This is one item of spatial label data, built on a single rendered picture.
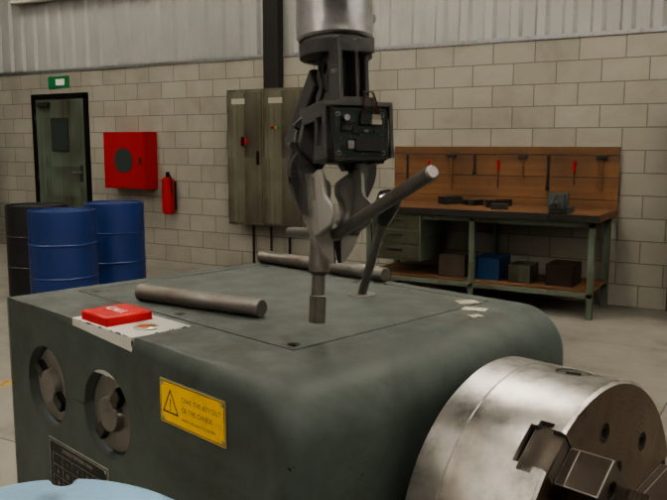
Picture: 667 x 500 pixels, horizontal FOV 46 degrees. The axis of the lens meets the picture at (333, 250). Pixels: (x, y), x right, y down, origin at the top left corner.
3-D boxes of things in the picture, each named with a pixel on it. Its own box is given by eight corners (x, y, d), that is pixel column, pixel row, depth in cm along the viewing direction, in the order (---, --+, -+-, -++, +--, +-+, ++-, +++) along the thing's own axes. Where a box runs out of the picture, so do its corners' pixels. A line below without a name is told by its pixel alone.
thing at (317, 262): (303, 321, 82) (308, 212, 82) (323, 321, 83) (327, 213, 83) (310, 323, 80) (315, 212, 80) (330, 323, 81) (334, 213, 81)
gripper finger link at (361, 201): (357, 264, 73) (352, 166, 73) (333, 262, 79) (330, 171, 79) (387, 262, 75) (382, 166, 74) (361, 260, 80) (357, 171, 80)
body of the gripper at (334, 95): (321, 165, 70) (317, 30, 70) (290, 172, 78) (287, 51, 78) (397, 165, 73) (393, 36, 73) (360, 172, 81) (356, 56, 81)
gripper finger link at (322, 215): (322, 265, 72) (321, 166, 72) (301, 263, 78) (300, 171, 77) (352, 264, 73) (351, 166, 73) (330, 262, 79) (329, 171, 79)
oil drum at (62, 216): (16, 310, 687) (10, 210, 675) (69, 299, 737) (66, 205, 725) (62, 317, 657) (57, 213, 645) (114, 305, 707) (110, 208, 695)
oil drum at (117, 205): (73, 290, 778) (69, 202, 766) (117, 281, 829) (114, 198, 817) (116, 296, 748) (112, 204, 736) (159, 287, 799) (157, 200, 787)
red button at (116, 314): (80, 325, 92) (80, 309, 91) (126, 317, 96) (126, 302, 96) (106, 334, 87) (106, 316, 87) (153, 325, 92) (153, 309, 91)
